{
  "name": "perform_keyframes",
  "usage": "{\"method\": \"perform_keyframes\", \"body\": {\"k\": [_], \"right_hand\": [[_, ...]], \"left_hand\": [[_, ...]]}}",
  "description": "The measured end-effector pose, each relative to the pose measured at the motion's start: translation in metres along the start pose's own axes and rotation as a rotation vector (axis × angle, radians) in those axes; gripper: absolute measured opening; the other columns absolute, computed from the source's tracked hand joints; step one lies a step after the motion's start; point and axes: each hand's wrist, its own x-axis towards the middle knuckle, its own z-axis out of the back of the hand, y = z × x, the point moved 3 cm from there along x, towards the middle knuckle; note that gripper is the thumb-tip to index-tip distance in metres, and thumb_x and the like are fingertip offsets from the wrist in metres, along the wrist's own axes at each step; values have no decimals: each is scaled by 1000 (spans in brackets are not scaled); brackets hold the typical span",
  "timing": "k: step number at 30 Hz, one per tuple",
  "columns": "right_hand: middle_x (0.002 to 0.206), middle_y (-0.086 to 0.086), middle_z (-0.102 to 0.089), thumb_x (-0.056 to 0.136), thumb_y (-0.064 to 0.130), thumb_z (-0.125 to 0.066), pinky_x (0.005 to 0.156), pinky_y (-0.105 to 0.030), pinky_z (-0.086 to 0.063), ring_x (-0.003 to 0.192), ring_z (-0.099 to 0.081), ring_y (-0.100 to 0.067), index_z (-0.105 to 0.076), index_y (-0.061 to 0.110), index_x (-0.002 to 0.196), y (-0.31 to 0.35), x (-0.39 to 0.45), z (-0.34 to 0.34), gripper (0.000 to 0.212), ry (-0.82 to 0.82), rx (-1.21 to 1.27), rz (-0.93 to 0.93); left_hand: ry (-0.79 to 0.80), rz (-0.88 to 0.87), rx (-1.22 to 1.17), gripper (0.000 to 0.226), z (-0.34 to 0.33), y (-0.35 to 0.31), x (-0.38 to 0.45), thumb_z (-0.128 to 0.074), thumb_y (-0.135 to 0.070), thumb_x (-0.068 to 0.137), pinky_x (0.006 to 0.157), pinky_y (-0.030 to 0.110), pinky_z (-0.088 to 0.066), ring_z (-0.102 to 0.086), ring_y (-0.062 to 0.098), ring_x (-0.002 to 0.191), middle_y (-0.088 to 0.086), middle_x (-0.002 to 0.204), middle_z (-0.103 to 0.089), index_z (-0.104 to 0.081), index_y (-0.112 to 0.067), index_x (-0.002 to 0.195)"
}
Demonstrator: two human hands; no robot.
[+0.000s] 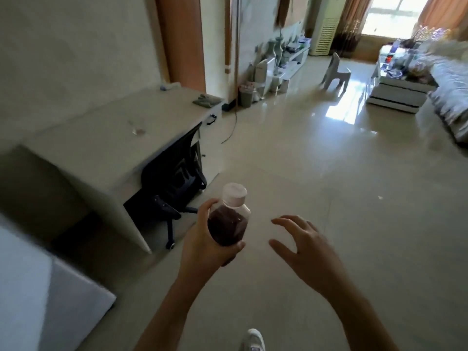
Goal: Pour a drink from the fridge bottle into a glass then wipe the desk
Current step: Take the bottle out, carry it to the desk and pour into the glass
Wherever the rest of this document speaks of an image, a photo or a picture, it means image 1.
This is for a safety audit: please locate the brown curtain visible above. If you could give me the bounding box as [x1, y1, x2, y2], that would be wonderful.
[334, 0, 374, 58]

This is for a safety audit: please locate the beige desk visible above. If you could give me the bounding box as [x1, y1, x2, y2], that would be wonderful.
[20, 86, 224, 255]

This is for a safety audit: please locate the person's left forearm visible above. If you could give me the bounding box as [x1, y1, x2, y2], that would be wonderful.
[133, 268, 222, 351]

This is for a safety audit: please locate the grey waste bin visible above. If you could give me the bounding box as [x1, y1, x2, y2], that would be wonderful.
[238, 84, 257, 108]

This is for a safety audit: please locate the white flat panel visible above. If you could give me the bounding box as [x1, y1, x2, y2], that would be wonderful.
[254, 58, 277, 100]

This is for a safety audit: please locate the white plastic chair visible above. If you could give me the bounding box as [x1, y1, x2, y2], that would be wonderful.
[321, 52, 352, 93]

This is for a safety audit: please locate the patterned sofa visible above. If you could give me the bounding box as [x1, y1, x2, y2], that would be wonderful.
[417, 39, 468, 158]

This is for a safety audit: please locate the cream standing air conditioner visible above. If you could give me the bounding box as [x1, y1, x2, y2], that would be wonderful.
[308, 0, 348, 57]

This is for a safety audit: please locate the grey cloth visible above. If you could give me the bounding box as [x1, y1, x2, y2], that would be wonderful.
[193, 94, 223, 108]

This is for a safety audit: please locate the white coffee table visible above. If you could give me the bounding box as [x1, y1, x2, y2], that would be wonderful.
[367, 45, 438, 114]

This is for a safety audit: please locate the window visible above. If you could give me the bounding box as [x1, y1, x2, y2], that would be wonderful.
[362, 0, 431, 37]

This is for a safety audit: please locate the orange curtain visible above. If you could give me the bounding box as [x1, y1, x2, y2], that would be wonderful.
[417, 0, 468, 41]

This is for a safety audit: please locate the white shoe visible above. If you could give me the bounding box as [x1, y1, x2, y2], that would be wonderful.
[242, 328, 266, 351]

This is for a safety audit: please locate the dark liquid bottle white cap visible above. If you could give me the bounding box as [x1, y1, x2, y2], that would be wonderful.
[207, 183, 253, 247]

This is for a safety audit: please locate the person's right forearm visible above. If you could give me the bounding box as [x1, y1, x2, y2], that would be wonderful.
[322, 276, 401, 351]

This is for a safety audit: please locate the person's right hand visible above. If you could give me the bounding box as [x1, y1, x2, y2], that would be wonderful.
[269, 215, 347, 290]

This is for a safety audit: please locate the brown wooden door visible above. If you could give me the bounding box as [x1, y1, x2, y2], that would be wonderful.
[155, 0, 207, 94]

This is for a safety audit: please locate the grey green vase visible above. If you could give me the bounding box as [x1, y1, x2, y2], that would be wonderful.
[269, 37, 284, 68]

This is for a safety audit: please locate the person's left hand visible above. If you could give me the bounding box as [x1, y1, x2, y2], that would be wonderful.
[180, 199, 246, 281]

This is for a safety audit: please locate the black office chair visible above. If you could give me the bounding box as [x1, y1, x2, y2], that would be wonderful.
[124, 122, 208, 251]

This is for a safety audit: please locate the white low cabinet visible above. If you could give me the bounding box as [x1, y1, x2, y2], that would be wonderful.
[269, 45, 312, 93]

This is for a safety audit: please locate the black cable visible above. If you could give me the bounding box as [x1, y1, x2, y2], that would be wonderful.
[220, 109, 238, 145]

